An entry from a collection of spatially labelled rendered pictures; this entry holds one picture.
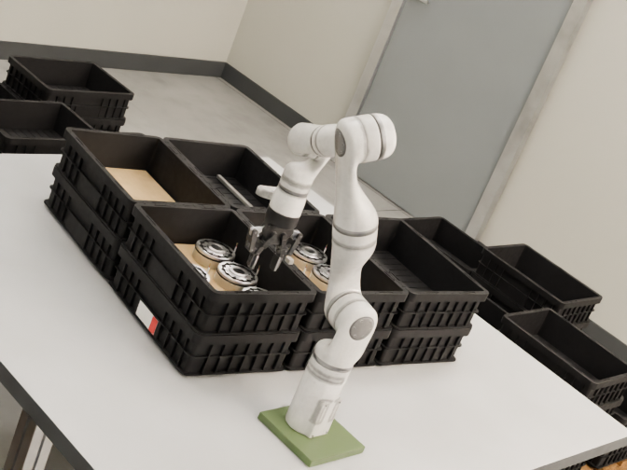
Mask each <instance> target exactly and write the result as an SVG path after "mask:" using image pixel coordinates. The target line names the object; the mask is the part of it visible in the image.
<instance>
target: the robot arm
mask: <svg viewBox="0 0 627 470"><path fill-rule="evenodd" d="M396 143H397V137H396V131H395V127H394V125H393V123H392V121H391V119H390V118H389V117H387V116H386V115H383V114H377V113H375V114H366V115H360V116H354V117H345V118H343V119H341V120H340V121H339V122H338V124H326V125H316V124H311V123H303V122H302V123H299V124H297V125H295V126H294V127H293V128H292V129H291V130H290V132H289V134H288V136H287V144H288V147H289V149H290V150H291V151H292V152H293V153H294V154H296V155H299V156H303V157H306V158H308V159H307V160H305V161H302V162H296V161H295V162H289V163H287V165H286V166H285V168H284V171H283V174H282V176H281V179H280V181H279V184H278V186H277V187H267V186H262V185H260V186H258V188H257V190H256V194H257V195H259V196H260V197H262V198H265V199H268V200H271V201H270V204H269V206H268V209H267V211H266V214H265V220H264V222H263V223H262V224H261V225H260V227H254V226H253V225H250V226H249V227H248V231H247V236H246V241H245V248H246V249H247V250H248V251H249V252H250V255H249V257H248V259H247V266H248V268H249V269H251V270H253V269H254V268H255V266H256V264H257V262H258V258H259V254H260V253H261V252H262V251H263V250H264V249H266V248H267V247H268V246H269V245H272V244H275V245H276V253H274V255H273V257H272V261H271V264H270V269H271V270H272V271H276V270H277V269H278V268H279V266H280V263H281V261H282V259H283V257H285V256H292V254H293V253H294V251H295V249H296V248H297V246H298V244H299V243H300V240H301V239H302V237H303V235H302V234H301V233H300V232H299V231H298V230H297V229H295V230H294V228H295V227H296V226H297V224H298V222H299V219H300V215H301V213H302V210H303V208H304V205H305V202H306V199H307V196H308V193H309V191H310V188H311V186H312V184H313V181H314V179H315V177H316V176H317V175H318V174H319V172H320V171H321V170H322V168H323V167H324V166H325V165H326V163H327V162H328V161H329V159H330V158H335V204H334V215H333V224H332V248H331V260H330V274H329V280H328V285H327V294H326V299H325V308H324V311H325V315H326V318H327V320H328V322H329V323H330V325H331V326H332V327H333V328H334V329H335V331H336V334H335V336H334V338H333V339H321V340H319V341H318V342H317V343H316V345H315V347H314V349H313V353H312V355H311V358H310V360H309V362H308V365H307V366H306V368H305V371H304V373H303V375H302V378H301V380H300V384H299V386H298V388H297V391H296V392H295V394H294V397H293V399H292V401H291V404H290V406H289V408H288V411H287V413H286V422H287V423H288V425H289V426H290V427H291V428H292V429H294V430H295V431H297V432H299V433H301V434H303V435H306V436H307V437H309V438H312V437H316V436H319V435H325V434H327V432H328V430H329V428H330V425H331V424H332V422H333V420H334V417H335V415H336V413H337V411H338V408H339V406H340V404H341V401H342V399H341V398H340V395H341V391H342V389H343V387H344V385H345V382H346V381H347V379H348V377H349V375H350V372H351V370H352V368H353V366H354V364H355V363H356V362H357V361H358V360H359V358H360V357H361V356H362V354H363V352H364V351H365V349H366V347H367V345H368V344H369V341H370V339H371V337H372V335H373V333H374V331H375V328H376V325H377V322H378V315H377V312H376V311H375V310H374V309H373V308H372V307H371V305H370V304H369V303H368V302H367V301H366V300H365V299H364V297H363V296H362V294H361V290H360V275H361V270H362V267H363V266H364V264H365V263H366V262H367V261H368V260H369V258H370V257H371V255H372V254H373V252H374V250H375V247H376V242H377V233H378V215H377V212H376V210H375V208H374V207H373V205H372V203H371V202H370V200H369V199H368V197H367V196H366V194H365V193H364V192H363V190H362V189H361V187H360V185H359V184H358V182H357V176H356V169H357V166H358V164H359V163H365V162H371V161H376V160H381V159H386V158H388V157H389V156H391V155H392V154H393V152H394V150H395V148H396ZM260 232H261V233H260ZM259 233H260V234H259ZM258 234H259V235H258ZM289 237H290V238H289ZM288 238H289V239H288ZM287 239H288V241H287V242H286V240H287ZM262 240H263V241H264V242H263V241H262ZM290 246H291V247H290ZM289 247H290V248H289ZM257 248H258V249H257Z"/></svg>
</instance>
